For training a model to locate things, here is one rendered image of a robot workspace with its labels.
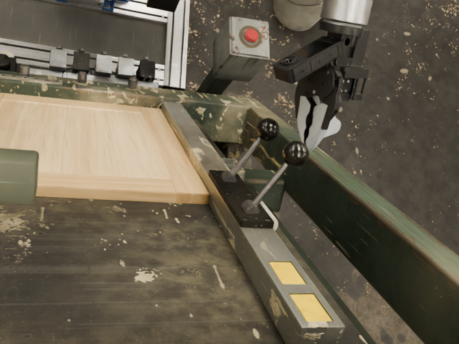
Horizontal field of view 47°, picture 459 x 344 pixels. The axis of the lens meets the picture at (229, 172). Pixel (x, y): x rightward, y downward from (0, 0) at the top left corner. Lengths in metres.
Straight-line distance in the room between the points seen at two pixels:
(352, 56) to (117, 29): 1.49
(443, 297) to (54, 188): 0.57
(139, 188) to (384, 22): 2.38
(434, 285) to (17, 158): 0.61
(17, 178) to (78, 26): 2.01
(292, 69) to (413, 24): 2.41
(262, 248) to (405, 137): 2.23
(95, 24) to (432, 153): 1.78
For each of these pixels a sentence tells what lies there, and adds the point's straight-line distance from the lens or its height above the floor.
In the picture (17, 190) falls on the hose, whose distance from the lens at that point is 0.25.
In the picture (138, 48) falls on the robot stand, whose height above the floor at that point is 0.21.
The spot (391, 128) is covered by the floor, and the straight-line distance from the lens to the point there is 2.84.
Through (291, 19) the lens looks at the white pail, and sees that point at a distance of 2.69.
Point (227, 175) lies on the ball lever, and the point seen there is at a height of 1.39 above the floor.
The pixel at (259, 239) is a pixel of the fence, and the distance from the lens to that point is 0.71.
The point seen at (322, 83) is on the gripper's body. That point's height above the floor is 1.49.
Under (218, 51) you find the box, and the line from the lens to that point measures 1.60.
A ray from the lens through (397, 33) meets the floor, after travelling 3.10.
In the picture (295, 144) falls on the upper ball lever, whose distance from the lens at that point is 0.75.
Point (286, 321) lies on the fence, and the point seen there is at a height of 1.65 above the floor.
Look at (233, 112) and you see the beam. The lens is 1.45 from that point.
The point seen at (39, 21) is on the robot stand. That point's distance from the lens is 2.25.
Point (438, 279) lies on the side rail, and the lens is 0.76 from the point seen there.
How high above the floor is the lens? 2.19
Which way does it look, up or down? 67 degrees down
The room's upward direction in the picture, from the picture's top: 54 degrees clockwise
